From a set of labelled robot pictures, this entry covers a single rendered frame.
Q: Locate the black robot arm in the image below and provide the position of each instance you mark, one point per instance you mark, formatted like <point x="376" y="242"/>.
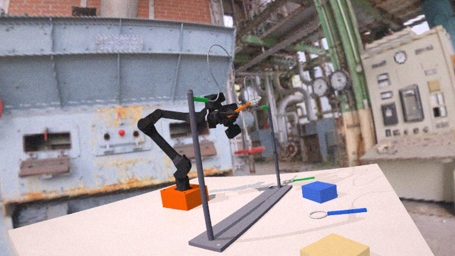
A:
<point x="182" y="163"/>

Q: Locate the blue box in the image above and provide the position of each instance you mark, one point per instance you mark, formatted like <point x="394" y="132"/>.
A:
<point x="319" y="192"/>

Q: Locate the blue handle with grey loop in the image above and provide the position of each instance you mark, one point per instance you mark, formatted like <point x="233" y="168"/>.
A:
<point x="337" y="212"/>

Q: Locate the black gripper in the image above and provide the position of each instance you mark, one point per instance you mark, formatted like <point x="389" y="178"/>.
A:
<point x="221" y="117"/>

